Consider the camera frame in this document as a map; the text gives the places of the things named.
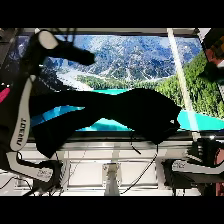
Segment black pants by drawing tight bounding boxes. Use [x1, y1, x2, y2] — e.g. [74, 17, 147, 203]
[29, 87, 183, 160]

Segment heap of clothes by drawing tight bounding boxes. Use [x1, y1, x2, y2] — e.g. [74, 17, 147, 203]
[199, 28, 224, 83]

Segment pink garment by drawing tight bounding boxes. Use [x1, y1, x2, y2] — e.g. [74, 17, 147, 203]
[0, 85, 11, 105]

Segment silver frame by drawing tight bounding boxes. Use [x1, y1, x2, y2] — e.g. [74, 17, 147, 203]
[0, 131, 224, 196]

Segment black cable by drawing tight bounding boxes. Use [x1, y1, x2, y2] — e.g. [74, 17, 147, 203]
[119, 145, 160, 196]

